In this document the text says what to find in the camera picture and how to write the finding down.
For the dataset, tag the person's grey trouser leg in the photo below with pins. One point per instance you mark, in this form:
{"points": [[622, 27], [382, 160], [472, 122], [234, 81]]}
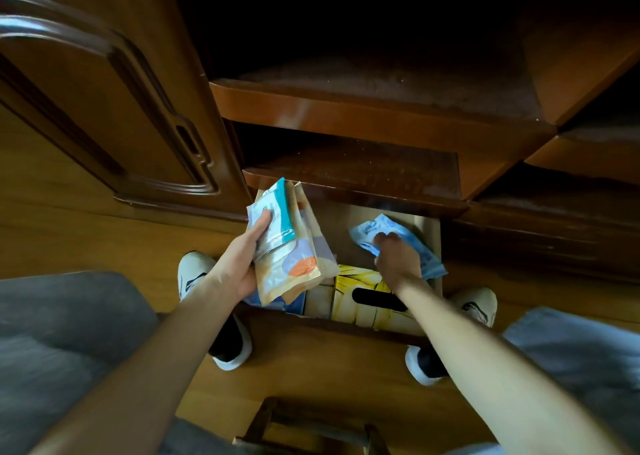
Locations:
{"points": [[60, 329], [590, 359]]}

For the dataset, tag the brown wooden stool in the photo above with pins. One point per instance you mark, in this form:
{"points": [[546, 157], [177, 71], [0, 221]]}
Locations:
{"points": [[300, 427]]}

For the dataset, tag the brown wooden cabinet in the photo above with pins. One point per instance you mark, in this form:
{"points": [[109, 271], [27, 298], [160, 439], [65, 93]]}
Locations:
{"points": [[400, 99]]}

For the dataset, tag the person's right forearm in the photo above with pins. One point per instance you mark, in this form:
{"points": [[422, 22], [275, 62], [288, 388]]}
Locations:
{"points": [[490, 379]]}

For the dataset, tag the person's left thumb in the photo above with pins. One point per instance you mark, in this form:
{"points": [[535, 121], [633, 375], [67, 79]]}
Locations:
{"points": [[260, 229]]}

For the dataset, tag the person's left grey trouser leg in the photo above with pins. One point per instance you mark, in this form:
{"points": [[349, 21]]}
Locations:
{"points": [[60, 329]]}

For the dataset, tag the light blue packet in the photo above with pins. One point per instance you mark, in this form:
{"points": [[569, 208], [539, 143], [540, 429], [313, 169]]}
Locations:
{"points": [[367, 229]]}

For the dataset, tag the person's left forearm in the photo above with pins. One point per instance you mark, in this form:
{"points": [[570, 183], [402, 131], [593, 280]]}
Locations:
{"points": [[150, 369]]}

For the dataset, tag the person's left hand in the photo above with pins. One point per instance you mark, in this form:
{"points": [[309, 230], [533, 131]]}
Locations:
{"points": [[234, 264]]}

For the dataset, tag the person's right white shoe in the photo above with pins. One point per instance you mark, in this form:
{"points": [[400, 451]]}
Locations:
{"points": [[475, 307]]}

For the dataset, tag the beige packet with orange spot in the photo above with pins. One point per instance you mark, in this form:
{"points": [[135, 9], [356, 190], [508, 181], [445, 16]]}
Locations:
{"points": [[297, 264]]}

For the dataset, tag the person's right fingers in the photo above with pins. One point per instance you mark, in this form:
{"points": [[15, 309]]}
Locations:
{"points": [[387, 239]]}

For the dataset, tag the cardboard box with yellow print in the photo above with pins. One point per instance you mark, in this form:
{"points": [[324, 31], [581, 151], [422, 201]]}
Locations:
{"points": [[360, 289]]}

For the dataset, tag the teal and white packet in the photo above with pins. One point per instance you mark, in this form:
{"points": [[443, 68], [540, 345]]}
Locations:
{"points": [[278, 209]]}

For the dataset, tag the person's white shoe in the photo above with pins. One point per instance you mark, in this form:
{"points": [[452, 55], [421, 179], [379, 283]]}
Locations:
{"points": [[194, 269], [475, 307]]}

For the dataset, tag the person's right hand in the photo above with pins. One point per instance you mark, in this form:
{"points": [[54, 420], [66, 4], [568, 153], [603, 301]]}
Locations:
{"points": [[397, 262]]}

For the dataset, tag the brown wooden cabinet door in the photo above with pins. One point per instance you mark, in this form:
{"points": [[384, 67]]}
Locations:
{"points": [[100, 94]]}

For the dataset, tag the person's right grey trouser leg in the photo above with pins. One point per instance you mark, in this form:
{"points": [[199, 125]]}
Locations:
{"points": [[590, 359]]}

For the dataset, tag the person's left white shoe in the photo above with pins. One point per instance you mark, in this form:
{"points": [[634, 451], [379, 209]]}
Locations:
{"points": [[194, 269]]}

